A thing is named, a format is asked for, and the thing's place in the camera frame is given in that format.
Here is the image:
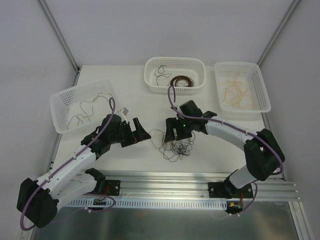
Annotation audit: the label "dark loose cable left basket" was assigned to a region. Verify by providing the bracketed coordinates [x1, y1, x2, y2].
[67, 92, 115, 130]

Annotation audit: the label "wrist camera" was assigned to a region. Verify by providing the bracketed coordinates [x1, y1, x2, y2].
[171, 106, 180, 118]
[116, 107, 129, 123]

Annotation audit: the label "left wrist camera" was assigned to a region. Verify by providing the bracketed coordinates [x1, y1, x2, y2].
[116, 107, 129, 123]

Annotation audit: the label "white perforated basket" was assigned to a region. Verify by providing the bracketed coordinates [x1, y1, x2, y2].
[144, 56, 207, 94]
[49, 77, 123, 134]
[214, 61, 272, 115]

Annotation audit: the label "white perforated basket right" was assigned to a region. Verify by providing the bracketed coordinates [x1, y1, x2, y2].
[214, 61, 272, 115]

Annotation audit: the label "aluminium frame post right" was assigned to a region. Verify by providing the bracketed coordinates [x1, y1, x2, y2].
[256, 0, 302, 67]

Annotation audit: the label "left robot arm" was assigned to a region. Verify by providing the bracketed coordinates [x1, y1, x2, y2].
[16, 113, 151, 231]

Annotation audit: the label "white perforated basket left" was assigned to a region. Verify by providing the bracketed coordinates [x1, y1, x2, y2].
[49, 77, 123, 134]

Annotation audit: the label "white slotted cable duct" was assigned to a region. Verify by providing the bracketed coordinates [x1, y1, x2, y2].
[67, 197, 227, 211]

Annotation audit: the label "brown coiled cable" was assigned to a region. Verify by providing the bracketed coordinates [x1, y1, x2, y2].
[170, 76, 195, 88]

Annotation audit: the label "dark brown thin cable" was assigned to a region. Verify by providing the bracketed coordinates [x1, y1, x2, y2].
[153, 64, 173, 87]

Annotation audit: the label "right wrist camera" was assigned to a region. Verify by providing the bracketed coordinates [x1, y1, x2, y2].
[171, 106, 180, 118]

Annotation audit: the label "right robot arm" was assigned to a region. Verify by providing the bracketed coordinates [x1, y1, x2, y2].
[164, 100, 285, 199]

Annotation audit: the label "aluminium frame post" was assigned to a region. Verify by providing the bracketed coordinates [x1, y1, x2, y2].
[36, 0, 80, 73]
[256, 0, 302, 67]

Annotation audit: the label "yellow and black cables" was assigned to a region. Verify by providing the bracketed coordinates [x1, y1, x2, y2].
[149, 128, 195, 163]

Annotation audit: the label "yellow thin cable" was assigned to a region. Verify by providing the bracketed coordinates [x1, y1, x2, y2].
[224, 68, 257, 111]
[222, 69, 258, 111]
[219, 72, 241, 108]

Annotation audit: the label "aluminium frame post left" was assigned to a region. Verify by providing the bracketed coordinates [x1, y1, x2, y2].
[36, 0, 80, 73]

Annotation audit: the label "aluminium mounting rail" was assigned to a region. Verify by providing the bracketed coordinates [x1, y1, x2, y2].
[59, 171, 298, 201]

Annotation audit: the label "white perforated basket middle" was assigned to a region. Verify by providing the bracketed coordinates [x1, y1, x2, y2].
[144, 56, 207, 94]

